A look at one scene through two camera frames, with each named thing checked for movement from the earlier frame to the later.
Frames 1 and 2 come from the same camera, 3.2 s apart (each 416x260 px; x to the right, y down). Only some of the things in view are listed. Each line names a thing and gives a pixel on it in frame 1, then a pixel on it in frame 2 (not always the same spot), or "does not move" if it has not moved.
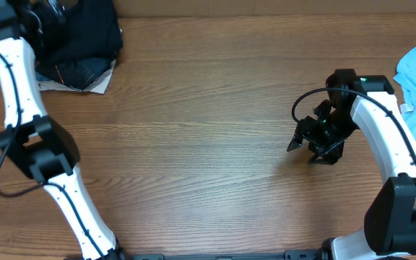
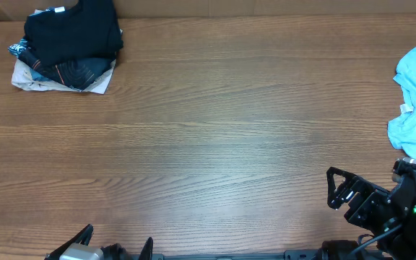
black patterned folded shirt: (75, 72) does not move
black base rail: (304, 254) does not move
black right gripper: (307, 131) → (373, 196)
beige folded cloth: (99, 87) does not move
